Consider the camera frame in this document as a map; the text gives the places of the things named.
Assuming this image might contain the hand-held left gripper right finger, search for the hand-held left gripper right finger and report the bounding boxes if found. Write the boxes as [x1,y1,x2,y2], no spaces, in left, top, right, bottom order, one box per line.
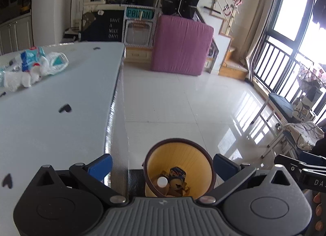
[197,153,293,204]

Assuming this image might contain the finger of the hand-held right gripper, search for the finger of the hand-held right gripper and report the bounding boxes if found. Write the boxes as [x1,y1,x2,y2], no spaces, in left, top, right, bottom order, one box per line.
[274,154,326,176]
[299,151,323,165]

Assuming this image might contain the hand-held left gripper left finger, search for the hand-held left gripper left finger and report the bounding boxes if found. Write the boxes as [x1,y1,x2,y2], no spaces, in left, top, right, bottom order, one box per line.
[33,153,129,206]

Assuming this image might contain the yellow bin with brown rim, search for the yellow bin with brown rim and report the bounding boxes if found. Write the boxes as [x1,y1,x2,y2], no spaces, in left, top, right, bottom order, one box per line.
[142,138,217,199]

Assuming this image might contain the brown cardboard box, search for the brown cardboard box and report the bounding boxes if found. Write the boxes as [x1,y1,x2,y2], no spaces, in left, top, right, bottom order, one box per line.
[167,181,192,198]

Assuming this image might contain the blue drink can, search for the blue drink can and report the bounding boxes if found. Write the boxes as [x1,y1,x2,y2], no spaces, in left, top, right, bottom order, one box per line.
[168,167,187,191]

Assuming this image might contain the plastic bottle with white cap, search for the plastic bottle with white cap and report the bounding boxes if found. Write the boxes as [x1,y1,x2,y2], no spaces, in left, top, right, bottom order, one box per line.
[156,176,171,198]

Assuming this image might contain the person's right hand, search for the person's right hand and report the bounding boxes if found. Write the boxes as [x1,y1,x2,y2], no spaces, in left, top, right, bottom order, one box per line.
[313,192,326,229]

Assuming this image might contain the patterned blanket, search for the patterned blanket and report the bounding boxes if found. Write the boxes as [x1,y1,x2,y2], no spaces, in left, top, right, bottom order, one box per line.
[283,121,325,150]

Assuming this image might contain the silver foil-sided table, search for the silver foil-sided table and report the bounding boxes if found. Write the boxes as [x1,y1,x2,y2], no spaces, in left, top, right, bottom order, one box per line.
[0,42,128,236]

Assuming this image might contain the cartoon print bag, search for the cartoon print bag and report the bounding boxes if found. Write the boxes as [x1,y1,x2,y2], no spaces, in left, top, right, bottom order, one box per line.
[292,94,317,122]

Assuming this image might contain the chair with blue cushion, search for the chair with blue cushion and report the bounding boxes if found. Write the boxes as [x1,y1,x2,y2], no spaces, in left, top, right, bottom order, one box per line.
[252,92,305,158]

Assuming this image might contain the wooden stair platform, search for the wooden stair platform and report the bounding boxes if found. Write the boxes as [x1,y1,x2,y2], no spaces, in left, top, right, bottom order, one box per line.
[204,32,249,80]

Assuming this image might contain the white plastic bag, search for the white plastic bag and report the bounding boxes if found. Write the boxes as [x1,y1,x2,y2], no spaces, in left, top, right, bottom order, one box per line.
[38,52,70,75]

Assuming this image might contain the wooden drawer base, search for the wooden drawer base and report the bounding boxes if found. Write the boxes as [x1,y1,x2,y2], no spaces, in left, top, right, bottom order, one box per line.
[125,47,154,63]

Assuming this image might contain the blue tissue packet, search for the blue tissue packet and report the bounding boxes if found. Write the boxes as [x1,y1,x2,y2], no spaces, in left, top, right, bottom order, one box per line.
[19,47,46,72]

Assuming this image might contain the pink folded mattress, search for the pink folded mattress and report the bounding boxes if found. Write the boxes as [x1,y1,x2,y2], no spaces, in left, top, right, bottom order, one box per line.
[151,15,214,76]

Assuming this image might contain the clear plastic bottle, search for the clear plastic bottle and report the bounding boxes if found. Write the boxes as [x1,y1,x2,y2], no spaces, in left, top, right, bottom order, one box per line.
[0,55,23,74]

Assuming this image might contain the black chalkboard cabinet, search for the black chalkboard cabinet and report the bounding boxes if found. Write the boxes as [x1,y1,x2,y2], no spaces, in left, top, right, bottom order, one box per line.
[81,9,125,43]

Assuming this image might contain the white toy oven cabinet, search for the white toy oven cabinet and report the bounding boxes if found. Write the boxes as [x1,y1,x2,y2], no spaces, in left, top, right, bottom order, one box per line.
[122,5,156,48]

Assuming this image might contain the beige curtain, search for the beige curtain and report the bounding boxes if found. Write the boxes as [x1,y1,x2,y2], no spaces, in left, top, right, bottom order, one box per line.
[245,0,281,66]

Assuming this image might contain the white board panel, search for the white board panel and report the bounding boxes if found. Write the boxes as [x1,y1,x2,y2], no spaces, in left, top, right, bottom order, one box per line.
[197,0,225,33]

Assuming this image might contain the dark hanging clothes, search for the dark hanging clothes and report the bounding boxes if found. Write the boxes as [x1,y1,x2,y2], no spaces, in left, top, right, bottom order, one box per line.
[303,0,326,30]

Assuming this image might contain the hanging wire basket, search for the hanging wire basket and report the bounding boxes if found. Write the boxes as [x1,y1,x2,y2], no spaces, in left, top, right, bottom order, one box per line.
[297,61,326,92]

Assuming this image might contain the window with dark frame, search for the window with dark frame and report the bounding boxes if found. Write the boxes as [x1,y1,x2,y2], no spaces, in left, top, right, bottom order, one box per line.
[252,0,326,116]

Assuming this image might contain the white wall cabinets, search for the white wall cabinets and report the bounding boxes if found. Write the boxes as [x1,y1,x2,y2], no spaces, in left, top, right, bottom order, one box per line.
[0,13,35,55]

